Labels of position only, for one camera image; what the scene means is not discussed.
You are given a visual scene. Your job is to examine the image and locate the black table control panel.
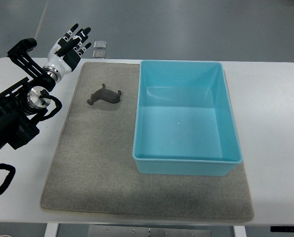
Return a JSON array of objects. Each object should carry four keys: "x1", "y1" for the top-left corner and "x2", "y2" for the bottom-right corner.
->
[{"x1": 270, "y1": 226, "x2": 294, "y2": 233}]

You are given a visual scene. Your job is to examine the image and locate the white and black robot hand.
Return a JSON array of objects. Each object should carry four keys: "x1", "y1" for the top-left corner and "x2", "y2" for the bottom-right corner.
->
[{"x1": 42, "y1": 24, "x2": 91, "y2": 83}]

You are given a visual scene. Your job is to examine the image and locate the lower metal floor plate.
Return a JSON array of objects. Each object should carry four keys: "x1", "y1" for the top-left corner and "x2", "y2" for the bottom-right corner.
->
[{"x1": 92, "y1": 50, "x2": 106, "y2": 59}]

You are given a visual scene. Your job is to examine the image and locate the black cable loop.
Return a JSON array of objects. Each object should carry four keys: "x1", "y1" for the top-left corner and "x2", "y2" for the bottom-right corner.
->
[{"x1": 0, "y1": 163, "x2": 16, "y2": 200}]

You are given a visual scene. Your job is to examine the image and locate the blue plastic box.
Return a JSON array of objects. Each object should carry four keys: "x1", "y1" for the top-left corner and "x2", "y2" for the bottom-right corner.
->
[{"x1": 133, "y1": 60, "x2": 243, "y2": 176}]

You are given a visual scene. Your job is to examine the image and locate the grey metal table crossbar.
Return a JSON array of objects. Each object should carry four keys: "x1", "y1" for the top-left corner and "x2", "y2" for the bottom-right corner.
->
[{"x1": 87, "y1": 225, "x2": 212, "y2": 237}]

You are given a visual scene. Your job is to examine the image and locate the grey felt mat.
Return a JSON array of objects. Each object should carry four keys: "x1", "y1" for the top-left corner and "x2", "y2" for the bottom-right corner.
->
[{"x1": 40, "y1": 63, "x2": 254, "y2": 223}]

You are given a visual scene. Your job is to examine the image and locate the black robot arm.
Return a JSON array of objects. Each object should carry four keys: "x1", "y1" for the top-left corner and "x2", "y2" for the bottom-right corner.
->
[{"x1": 0, "y1": 38, "x2": 62, "y2": 150}]

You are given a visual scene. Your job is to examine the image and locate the brown toy hippo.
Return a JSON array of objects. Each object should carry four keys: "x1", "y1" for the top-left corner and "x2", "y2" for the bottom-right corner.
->
[{"x1": 87, "y1": 83, "x2": 122, "y2": 105}]

